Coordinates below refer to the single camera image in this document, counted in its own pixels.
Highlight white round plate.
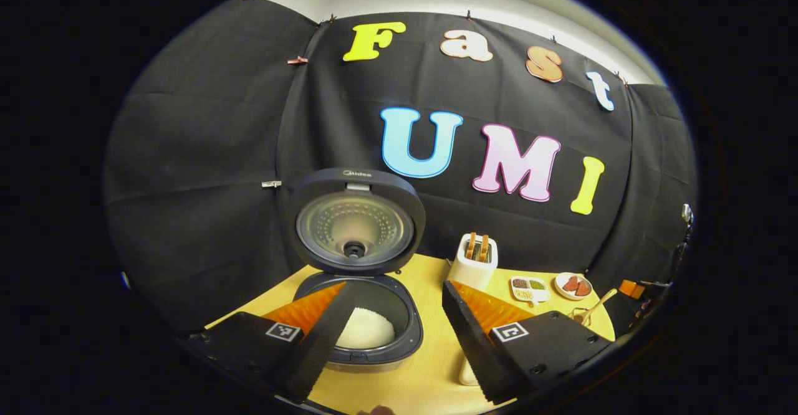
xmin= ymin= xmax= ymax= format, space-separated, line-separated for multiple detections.
xmin=554 ymin=272 xmax=594 ymax=301

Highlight clear rice container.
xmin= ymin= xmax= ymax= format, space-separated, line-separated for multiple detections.
xmin=458 ymin=353 xmax=481 ymax=386

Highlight dark blue rice cooker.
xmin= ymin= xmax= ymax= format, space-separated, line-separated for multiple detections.
xmin=286 ymin=167 xmax=427 ymax=373

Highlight white toaster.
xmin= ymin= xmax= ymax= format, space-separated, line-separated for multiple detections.
xmin=449 ymin=233 xmax=499 ymax=291

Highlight white divided bean dish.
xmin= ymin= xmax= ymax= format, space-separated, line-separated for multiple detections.
xmin=510 ymin=276 xmax=550 ymax=307

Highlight wooden spoon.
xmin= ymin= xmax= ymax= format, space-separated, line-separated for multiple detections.
xmin=580 ymin=289 xmax=618 ymax=325

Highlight white rice heap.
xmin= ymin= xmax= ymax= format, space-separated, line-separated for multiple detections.
xmin=337 ymin=307 xmax=395 ymax=349

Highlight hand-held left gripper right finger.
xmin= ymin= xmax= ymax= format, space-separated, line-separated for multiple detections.
xmin=441 ymin=280 xmax=615 ymax=405

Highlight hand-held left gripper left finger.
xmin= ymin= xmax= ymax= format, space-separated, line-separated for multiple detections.
xmin=187 ymin=281 xmax=357 ymax=403

